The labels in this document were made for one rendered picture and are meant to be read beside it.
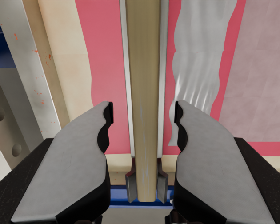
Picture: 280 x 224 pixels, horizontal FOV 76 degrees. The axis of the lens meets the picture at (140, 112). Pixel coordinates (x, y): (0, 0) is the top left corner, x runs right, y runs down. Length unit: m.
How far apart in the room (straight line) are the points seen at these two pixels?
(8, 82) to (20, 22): 1.39
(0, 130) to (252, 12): 0.38
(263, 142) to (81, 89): 0.35
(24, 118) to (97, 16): 1.55
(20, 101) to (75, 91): 1.39
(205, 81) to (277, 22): 0.12
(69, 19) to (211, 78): 0.22
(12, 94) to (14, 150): 1.34
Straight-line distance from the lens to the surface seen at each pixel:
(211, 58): 0.29
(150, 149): 0.23
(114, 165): 0.41
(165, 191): 0.34
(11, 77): 1.63
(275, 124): 0.40
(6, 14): 0.29
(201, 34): 0.28
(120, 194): 0.40
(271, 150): 0.44
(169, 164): 0.40
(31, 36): 0.28
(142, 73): 0.18
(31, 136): 1.87
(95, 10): 0.28
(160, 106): 0.27
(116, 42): 0.28
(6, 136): 0.34
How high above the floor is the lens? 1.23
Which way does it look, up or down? 60 degrees down
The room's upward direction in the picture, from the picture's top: 176 degrees counter-clockwise
